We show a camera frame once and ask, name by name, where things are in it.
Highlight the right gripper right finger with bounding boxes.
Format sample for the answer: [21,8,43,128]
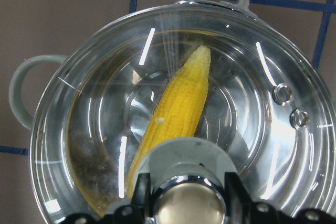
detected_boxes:
[224,172,252,223]

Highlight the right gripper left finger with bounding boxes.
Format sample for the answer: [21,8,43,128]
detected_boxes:
[131,173,152,223]

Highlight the yellow corn cob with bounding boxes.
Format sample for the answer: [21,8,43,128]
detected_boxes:
[125,45,211,198]

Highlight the glass pot lid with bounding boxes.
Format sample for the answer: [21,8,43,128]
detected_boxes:
[29,0,336,224]

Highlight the white cooking pot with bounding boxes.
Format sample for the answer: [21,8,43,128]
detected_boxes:
[8,0,336,224]

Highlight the brown paper table mat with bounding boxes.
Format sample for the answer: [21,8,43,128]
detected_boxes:
[1,0,335,223]

